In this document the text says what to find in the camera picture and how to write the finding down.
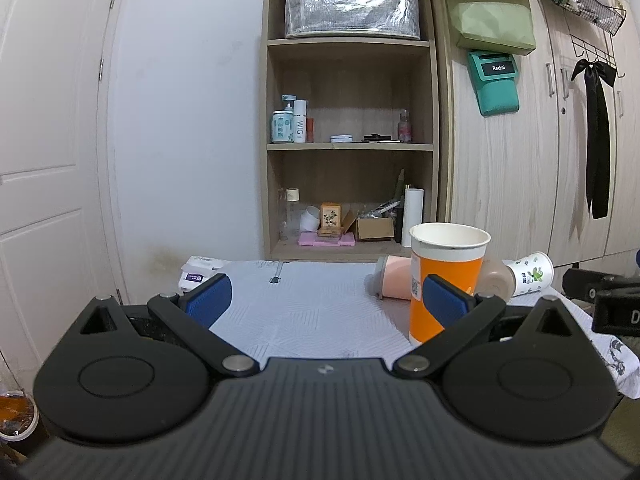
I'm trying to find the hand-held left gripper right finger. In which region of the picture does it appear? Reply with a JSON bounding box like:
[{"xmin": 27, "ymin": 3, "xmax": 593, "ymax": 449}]
[{"xmin": 392, "ymin": 273, "xmax": 577, "ymax": 379}]

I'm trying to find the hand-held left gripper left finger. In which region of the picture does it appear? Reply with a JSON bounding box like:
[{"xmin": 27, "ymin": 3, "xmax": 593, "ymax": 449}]
[{"xmin": 75, "ymin": 272, "xmax": 261, "ymax": 376}]

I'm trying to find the pink plastic cup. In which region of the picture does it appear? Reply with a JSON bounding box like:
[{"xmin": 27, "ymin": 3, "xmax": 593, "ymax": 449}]
[{"xmin": 374, "ymin": 254, "xmax": 516, "ymax": 302}]

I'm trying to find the white paper cup green print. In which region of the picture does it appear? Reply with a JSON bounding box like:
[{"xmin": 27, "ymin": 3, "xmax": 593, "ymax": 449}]
[{"xmin": 501, "ymin": 251, "xmax": 555, "ymax": 299}]

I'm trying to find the orange paper cup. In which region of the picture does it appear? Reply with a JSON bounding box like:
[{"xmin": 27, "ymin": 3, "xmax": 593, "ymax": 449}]
[{"xmin": 408, "ymin": 222, "xmax": 492, "ymax": 346}]

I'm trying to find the small white cup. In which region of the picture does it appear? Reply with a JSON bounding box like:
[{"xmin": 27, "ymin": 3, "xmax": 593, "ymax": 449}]
[{"xmin": 299, "ymin": 205, "xmax": 321, "ymax": 234}]

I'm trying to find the white tissue packet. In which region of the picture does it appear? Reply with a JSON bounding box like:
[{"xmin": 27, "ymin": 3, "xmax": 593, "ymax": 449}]
[{"xmin": 179, "ymin": 254, "xmax": 232, "ymax": 294}]

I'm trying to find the white paper roll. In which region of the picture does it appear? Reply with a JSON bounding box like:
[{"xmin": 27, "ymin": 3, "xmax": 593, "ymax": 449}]
[{"xmin": 402, "ymin": 188, "xmax": 425, "ymax": 248}]

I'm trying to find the open cardboard box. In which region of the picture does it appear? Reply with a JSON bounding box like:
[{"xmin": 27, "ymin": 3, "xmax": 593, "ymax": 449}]
[{"xmin": 342, "ymin": 209, "xmax": 396, "ymax": 242}]

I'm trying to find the white patterned table cloth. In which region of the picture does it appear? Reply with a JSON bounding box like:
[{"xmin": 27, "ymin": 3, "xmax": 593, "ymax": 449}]
[{"xmin": 206, "ymin": 259, "xmax": 640, "ymax": 402}]

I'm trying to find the dark tall bottle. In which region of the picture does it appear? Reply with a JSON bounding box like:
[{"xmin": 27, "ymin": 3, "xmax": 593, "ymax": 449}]
[{"xmin": 394, "ymin": 168, "xmax": 406, "ymax": 241}]

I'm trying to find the glass bottle cream cap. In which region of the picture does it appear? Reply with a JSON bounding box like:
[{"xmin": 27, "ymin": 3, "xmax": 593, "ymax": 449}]
[{"xmin": 284, "ymin": 188, "xmax": 301, "ymax": 239}]

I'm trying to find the flat pink box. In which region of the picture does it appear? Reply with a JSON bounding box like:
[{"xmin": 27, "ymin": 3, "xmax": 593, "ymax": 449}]
[{"xmin": 298, "ymin": 232, "xmax": 356, "ymax": 247}]

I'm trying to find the floral print box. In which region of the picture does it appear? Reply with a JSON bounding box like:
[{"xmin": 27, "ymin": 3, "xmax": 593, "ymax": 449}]
[{"xmin": 320, "ymin": 202, "xmax": 343, "ymax": 231}]

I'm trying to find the wooden wardrobe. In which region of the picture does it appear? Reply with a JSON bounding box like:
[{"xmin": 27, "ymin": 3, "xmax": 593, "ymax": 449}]
[{"xmin": 439, "ymin": 0, "xmax": 640, "ymax": 270}]

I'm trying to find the black ribbon bow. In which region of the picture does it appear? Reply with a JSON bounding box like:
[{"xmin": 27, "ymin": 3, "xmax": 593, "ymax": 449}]
[{"xmin": 570, "ymin": 58, "xmax": 619, "ymax": 220}]

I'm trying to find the teal pump bottle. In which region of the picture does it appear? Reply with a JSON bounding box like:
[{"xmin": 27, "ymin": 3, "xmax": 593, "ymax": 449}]
[{"xmin": 271, "ymin": 94, "xmax": 296, "ymax": 145}]

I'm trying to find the tall white bottle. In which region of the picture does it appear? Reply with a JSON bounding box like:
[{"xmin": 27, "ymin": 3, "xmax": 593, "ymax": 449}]
[{"xmin": 293, "ymin": 100, "xmax": 308, "ymax": 144}]

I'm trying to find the white door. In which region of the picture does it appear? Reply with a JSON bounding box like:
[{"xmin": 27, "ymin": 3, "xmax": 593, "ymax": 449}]
[{"xmin": 0, "ymin": 0, "xmax": 132, "ymax": 376}]

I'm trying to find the teal pouch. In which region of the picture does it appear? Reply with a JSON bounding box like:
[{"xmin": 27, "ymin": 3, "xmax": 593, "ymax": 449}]
[{"xmin": 467, "ymin": 49, "xmax": 521, "ymax": 117}]

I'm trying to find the white bucket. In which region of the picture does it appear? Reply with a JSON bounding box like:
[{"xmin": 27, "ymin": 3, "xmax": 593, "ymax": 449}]
[{"xmin": 0, "ymin": 389, "xmax": 40, "ymax": 444}]

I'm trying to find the wooden shelf unit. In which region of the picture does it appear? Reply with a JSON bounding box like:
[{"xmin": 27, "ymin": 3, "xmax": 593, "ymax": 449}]
[{"xmin": 259, "ymin": 0, "xmax": 441, "ymax": 262}]

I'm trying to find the green cloth bag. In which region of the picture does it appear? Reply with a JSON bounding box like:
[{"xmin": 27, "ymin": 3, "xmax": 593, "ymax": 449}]
[{"xmin": 444, "ymin": 0, "xmax": 537, "ymax": 56}]

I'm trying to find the plastic-wrapped grey storage box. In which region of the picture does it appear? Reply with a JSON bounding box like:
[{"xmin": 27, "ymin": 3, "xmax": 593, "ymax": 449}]
[{"xmin": 284, "ymin": 0, "xmax": 421, "ymax": 41}]

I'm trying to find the black wire hook rack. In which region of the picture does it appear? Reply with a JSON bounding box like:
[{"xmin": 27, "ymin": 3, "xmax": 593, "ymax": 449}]
[{"xmin": 569, "ymin": 34, "xmax": 624, "ymax": 79}]

